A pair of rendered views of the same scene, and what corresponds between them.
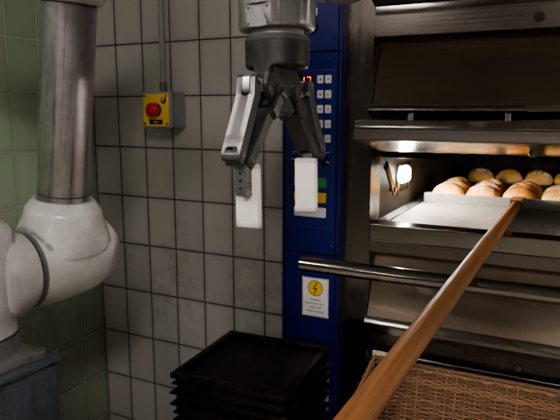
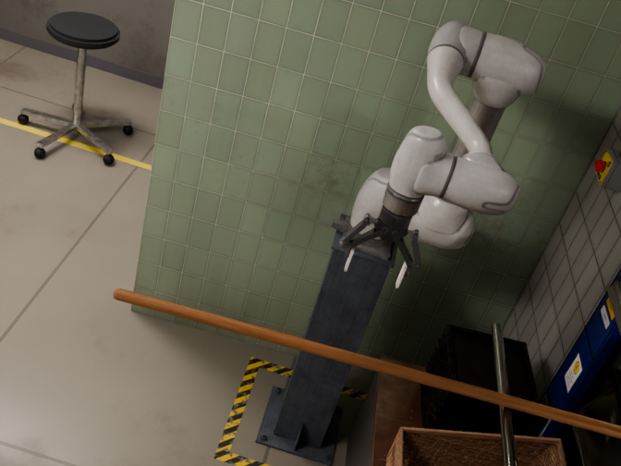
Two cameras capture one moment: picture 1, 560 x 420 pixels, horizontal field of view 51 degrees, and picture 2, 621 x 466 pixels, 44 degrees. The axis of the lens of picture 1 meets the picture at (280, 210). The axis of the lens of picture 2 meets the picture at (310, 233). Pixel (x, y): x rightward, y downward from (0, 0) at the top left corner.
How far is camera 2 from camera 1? 166 cm
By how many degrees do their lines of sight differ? 61
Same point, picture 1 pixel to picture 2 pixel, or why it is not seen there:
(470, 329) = not seen: outside the picture
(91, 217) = (445, 213)
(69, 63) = not seen: hidden behind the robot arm
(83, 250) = (433, 226)
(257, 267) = (579, 324)
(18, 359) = (373, 251)
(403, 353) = (340, 352)
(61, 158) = not seen: hidden behind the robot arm
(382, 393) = (305, 346)
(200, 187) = (599, 241)
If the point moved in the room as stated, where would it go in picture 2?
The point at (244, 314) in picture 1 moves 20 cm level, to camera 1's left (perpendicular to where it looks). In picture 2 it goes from (559, 346) to (529, 306)
